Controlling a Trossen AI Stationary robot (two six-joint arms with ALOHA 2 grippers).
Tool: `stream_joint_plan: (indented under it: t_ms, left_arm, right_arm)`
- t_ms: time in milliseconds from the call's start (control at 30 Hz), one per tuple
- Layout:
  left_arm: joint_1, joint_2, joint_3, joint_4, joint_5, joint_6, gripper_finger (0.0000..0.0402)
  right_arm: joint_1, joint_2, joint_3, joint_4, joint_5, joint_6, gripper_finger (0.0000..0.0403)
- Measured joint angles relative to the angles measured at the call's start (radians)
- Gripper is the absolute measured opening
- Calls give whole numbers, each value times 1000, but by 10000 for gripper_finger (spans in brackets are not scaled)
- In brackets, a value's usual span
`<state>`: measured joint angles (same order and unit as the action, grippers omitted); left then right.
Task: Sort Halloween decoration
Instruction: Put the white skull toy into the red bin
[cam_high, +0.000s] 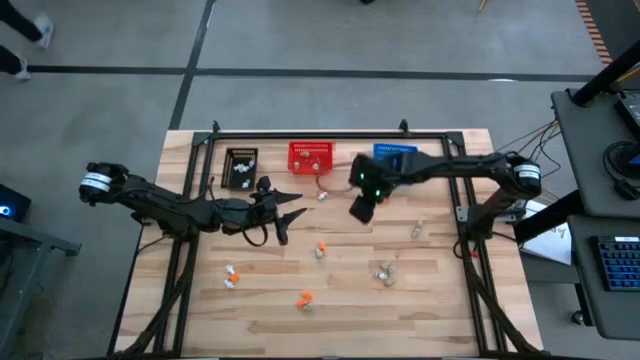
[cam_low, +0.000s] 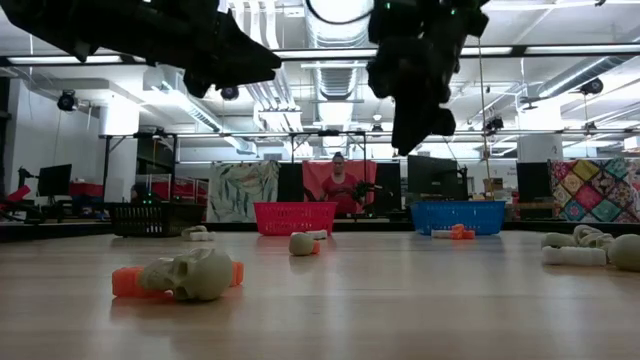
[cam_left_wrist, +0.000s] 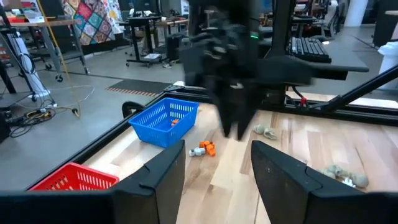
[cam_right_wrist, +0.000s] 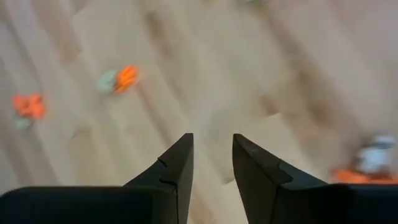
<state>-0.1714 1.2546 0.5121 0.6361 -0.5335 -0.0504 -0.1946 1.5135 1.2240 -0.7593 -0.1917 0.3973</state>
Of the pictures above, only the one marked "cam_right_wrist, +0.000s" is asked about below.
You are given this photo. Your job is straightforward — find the orange plastic skeleton figure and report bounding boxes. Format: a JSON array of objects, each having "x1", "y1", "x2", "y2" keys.
[
  {"x1": 330, "y1": 167, "x2": 398, "y2": 186},
  {"x1": 27, "y1": 94, "x2": 47, "y2": 121},
  {"x1": 11, "y1": 94, "x2": 31, "y2": 116},
  {"x1": 113, "y1": 64, "x2": 140, "y2": 94}
]

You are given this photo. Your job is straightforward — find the white plastic skeleton figure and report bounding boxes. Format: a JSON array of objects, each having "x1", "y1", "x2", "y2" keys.
[{"x1": 354, "y1": 135, "x2": 397, "y2": 175}]

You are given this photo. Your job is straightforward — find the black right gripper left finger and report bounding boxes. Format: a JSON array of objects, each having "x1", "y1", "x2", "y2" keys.
[{"x1": 0, "y1": 133, "x2": 195, "y2": 224}]

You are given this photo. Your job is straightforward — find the grey-green plastic skull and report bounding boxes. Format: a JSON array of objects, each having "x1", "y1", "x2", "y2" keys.
[
  {"x1": 96, "y1": 70, "x2": 118, "y2": 93},
  {"x1": 12, "y1": 115, "x2": 34, "y2": 131}
]

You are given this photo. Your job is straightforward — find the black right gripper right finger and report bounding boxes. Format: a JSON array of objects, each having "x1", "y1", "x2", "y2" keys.
[{"x1": 232, "y1": 133, "x2": 398, "y2": 224}]

